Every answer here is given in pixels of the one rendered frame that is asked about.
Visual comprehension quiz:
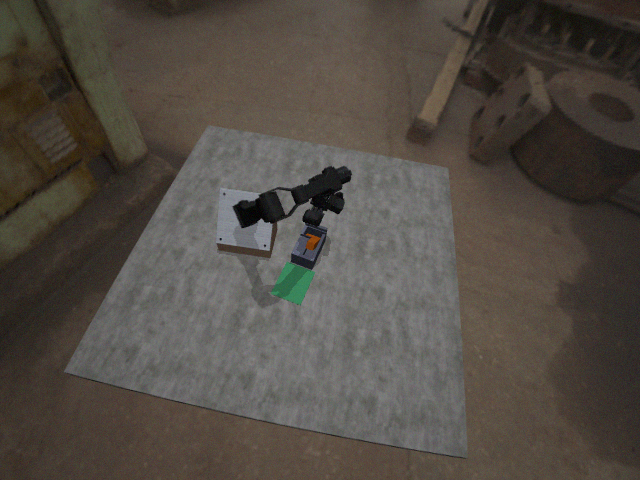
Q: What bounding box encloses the orange l-shaped part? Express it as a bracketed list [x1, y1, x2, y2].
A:
[306, 233, 321, 251]

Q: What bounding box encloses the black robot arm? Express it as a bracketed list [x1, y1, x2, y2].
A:
[233, 166, 352, 228]

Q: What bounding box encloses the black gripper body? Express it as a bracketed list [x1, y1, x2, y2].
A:
[303, 192, 330, 227]

